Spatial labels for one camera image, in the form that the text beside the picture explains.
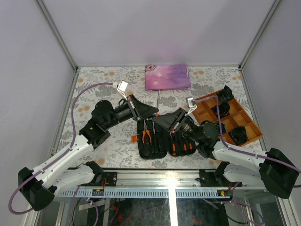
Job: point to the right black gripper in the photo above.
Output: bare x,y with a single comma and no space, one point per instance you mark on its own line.
170,121

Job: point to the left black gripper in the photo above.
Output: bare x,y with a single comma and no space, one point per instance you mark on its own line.
143,110

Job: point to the orange handled long-nose pliers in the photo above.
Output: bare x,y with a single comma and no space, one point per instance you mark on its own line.
146,138

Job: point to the black plastic tool case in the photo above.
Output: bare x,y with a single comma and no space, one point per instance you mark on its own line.
161,142

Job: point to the large black orange screwdriver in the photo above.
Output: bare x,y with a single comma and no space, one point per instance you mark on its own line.
173,147

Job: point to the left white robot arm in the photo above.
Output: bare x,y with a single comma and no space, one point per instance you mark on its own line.
41,185

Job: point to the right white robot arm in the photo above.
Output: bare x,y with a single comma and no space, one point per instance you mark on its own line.
271,169

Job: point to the folded purple cloth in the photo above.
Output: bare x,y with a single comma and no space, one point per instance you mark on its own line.
167,77

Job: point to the black tape roll middle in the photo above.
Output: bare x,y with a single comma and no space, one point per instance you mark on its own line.
223,109

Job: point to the black tape roll far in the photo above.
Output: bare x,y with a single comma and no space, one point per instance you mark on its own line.
225,94

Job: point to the wooden compartment tray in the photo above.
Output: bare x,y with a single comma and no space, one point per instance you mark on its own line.
238,117

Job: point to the black tape roll near right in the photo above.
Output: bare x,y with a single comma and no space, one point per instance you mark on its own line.
239,135

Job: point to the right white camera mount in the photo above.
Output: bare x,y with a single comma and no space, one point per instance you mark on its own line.
191,103

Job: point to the aluminium front rail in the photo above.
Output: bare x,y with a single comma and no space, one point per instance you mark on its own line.
143,184

